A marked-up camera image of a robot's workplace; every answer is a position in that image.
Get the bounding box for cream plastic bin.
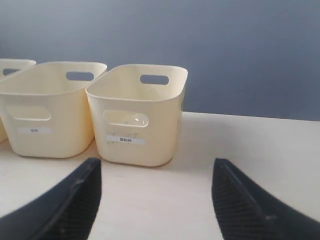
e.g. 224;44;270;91
0;61;107;158
0;58;37;143
85;64;188;167

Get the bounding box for right cream plastic bin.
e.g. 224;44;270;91
85;64;188;167

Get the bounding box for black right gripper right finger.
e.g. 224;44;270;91
211;158;320;240

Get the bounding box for left cream plastic bin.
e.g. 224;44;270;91
0;58;37;143

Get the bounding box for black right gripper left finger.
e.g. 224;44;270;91
0;158;102;240

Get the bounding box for middle cream plastic bin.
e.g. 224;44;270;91
0;61;107;158

